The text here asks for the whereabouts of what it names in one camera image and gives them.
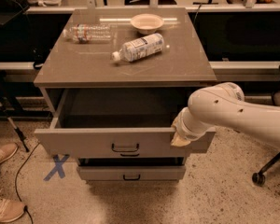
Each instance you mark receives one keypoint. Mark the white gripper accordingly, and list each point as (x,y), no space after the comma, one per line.
(188,132)

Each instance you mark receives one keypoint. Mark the grey top drawer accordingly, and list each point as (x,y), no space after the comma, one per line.
(102,123)

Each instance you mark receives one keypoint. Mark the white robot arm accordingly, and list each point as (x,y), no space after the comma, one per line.
(224,105)

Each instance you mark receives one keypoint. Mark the grey drawer cabinet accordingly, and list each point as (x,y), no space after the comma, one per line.
(182,65)

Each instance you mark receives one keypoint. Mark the grey bottom drawer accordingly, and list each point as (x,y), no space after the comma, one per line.
(131,173)

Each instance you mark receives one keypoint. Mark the white labelled plastic bottle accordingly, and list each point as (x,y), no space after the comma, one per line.
(139,48)

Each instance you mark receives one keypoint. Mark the white paper bowl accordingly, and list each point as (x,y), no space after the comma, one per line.
(147,24)

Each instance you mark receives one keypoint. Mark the blue tape cross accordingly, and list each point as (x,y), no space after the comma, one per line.
(58,167)

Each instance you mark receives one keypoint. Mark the clear plastic water bottle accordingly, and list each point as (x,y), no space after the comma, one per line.
(88,33)

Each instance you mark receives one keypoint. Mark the black tripod leg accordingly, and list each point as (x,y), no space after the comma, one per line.
(15,127)

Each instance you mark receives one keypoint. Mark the beige upper sneaker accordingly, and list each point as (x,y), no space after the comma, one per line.
(7,151)

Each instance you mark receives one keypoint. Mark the beige sneaker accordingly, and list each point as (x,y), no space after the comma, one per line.
(7,151)
(10,210)

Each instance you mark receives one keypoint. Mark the beige lower sneaker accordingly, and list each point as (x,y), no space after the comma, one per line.
(10,210)

